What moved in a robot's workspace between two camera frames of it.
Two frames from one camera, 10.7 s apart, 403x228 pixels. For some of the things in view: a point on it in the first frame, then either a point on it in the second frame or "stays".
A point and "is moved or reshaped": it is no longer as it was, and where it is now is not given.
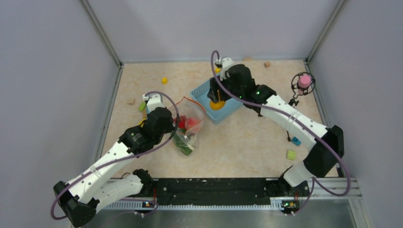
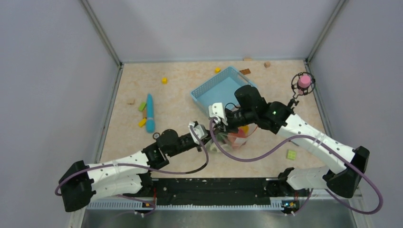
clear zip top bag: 191,116 → 234,140
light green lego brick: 291,155 stays
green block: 142,106 stays
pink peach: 193,125 is moved or reshaped
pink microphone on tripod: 302,83 stays
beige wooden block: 131,101 stays
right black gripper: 214,94 → 228,122
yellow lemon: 217,106 is moved or reshaped
